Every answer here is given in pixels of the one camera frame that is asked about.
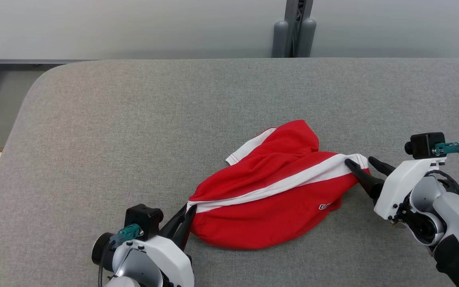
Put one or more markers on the grey double partition post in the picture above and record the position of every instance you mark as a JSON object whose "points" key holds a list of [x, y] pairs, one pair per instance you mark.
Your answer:
{"points": [[280, 40]]}

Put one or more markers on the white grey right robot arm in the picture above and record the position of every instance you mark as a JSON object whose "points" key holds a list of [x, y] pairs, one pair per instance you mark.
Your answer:
{"points": [[452, 223]]}

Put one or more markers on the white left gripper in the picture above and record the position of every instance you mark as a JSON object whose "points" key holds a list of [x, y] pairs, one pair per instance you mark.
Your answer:
{"points": [[169, 259]]}

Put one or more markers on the grey partition base rail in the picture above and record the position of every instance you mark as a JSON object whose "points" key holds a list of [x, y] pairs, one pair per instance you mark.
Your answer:
{"points": [[34, 61]]}

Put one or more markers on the teal camera connector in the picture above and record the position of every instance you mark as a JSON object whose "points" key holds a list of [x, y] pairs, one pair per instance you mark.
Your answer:
{"points": [[128, 233], [450, 148]]}

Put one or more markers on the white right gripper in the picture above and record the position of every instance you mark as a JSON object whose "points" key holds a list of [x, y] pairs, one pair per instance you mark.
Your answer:
{"points": [[399, 187]]}

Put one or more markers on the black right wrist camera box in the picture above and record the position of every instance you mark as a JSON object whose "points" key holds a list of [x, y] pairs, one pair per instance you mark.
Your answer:
{"points": [[424, 145]]}

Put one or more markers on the red shirt with white band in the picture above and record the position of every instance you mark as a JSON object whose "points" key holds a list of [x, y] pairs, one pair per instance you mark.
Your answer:
{"points": [[269, 215]]}

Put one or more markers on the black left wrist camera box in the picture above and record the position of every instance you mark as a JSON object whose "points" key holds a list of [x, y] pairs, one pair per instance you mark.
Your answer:
{"points": [[144, 219]]}

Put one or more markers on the teal left camera connector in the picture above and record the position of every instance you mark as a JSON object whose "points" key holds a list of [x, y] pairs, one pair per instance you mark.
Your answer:
{"points": [[128, 233]]}

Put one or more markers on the teal right camera connector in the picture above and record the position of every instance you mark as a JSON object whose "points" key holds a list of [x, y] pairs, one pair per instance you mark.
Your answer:
{"points": [[450, 148]]}

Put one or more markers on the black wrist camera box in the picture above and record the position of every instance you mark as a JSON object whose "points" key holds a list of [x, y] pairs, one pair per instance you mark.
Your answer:
{"points": [[424, 145], [144, 219]]}

